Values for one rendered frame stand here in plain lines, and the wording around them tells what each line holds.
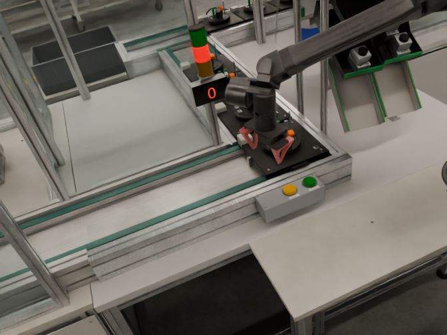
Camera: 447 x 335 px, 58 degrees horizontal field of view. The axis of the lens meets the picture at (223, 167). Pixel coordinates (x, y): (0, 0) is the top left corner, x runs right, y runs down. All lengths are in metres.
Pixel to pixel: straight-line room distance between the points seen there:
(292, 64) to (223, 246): 0.60
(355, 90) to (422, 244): 0.56
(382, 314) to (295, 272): 1.01
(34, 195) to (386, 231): 1.31
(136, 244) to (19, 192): 0.73
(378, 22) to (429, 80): 1.57
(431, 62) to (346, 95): 1.06
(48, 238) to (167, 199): 0.41
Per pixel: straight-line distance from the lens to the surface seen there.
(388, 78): 1.58
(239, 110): 1.59
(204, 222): 1.26
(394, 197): 1.41
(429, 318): 2.19
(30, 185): 1.83
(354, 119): 1.47
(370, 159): 1.55
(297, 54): 0.99
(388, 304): 2.18
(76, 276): 1.30
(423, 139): 1.67
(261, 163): 1.37
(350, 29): 0.99
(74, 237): 1.41
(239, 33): 2.53
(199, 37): 1.25
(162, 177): 1.44
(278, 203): 1.23
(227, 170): 1.44
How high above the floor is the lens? 1.83
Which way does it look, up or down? 39 degrees down
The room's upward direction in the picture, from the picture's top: 11 degrees counter-clockwise
